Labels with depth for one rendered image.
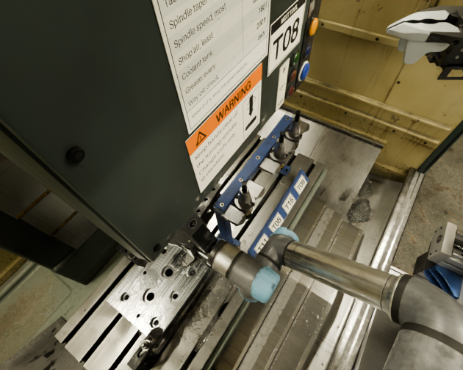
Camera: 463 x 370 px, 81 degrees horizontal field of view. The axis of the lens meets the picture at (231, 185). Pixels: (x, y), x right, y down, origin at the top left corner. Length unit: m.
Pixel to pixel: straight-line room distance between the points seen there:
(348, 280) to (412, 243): 1.78
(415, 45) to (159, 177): 0.44
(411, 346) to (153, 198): 0.46
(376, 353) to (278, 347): 0.78
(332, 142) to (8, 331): 1.86
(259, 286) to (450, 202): 2.26
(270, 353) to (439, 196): 1.96
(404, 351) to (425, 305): 0.08
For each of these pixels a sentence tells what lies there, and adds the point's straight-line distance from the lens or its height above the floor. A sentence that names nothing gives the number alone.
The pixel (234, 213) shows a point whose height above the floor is 1.22.
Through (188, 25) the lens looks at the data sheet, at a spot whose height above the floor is 1.86.
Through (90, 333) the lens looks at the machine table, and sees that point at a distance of 1.21.
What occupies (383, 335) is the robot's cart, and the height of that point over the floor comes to 0.21.
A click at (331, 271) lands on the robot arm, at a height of 1.34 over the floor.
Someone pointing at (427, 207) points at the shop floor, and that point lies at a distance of 2.62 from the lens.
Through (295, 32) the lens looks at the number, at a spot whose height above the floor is 1.75.
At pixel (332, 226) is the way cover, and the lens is 1.42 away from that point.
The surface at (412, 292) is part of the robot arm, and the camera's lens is 0.61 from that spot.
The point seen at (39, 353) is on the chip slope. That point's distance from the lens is 1.55.
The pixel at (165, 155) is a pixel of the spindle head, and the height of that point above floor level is 1.76.
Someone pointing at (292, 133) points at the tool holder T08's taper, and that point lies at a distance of 0.99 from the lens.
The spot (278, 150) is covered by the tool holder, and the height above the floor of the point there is 1.26.
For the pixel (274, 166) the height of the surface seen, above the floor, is 1.22.
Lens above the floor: 1.97
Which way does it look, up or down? 58 degrees down
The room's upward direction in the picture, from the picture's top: 6 degrees counter-clockwise
